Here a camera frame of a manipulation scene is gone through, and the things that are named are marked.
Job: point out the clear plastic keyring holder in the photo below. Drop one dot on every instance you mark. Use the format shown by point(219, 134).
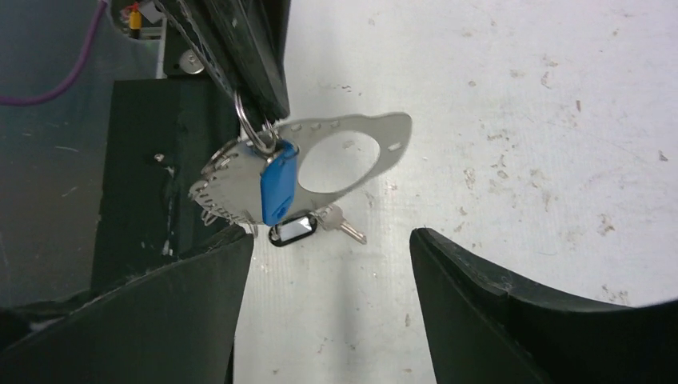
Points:
point(335, 157)

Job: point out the black tagged key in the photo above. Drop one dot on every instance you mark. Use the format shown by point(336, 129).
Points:
point(303, 225)

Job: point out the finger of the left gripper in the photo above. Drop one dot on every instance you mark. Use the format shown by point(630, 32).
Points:
point(254, 33)
point(215, 31)

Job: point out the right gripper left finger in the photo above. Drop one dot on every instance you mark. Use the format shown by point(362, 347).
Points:
point(172, 324)

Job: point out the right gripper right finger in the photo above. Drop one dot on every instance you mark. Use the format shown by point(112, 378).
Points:
point(487, 324)

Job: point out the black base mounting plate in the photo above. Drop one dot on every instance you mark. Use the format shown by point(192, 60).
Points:
point(161, 134)

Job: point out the blue tagged key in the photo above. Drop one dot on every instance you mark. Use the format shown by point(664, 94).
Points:
point(278, 183)

